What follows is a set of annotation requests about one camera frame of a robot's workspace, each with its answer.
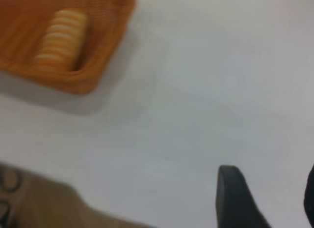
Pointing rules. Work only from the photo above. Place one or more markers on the striped long bread roll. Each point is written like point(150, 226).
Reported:
point(61, 38)

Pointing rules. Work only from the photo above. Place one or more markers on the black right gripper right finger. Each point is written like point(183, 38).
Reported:
point(309, 198)

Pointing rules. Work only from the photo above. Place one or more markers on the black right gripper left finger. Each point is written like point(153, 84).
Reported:
point(235, 201)

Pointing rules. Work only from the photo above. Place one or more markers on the orange woven wicker basket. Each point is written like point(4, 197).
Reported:
point(22, 34)

